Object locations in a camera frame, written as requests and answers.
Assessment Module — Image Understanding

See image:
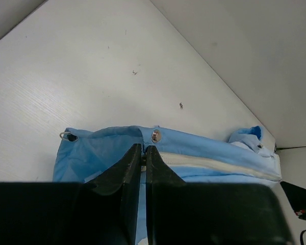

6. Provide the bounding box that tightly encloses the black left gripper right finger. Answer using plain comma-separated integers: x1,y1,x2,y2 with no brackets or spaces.
146,146,186,244

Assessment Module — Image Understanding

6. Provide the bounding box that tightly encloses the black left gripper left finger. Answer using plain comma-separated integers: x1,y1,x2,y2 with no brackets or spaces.
84,144,141,244

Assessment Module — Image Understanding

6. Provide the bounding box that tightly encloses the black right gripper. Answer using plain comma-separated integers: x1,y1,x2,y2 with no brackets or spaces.
280,181,306,221

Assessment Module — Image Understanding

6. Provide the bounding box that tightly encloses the light blue zip jacket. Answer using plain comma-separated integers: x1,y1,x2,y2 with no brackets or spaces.
53,126,291,244

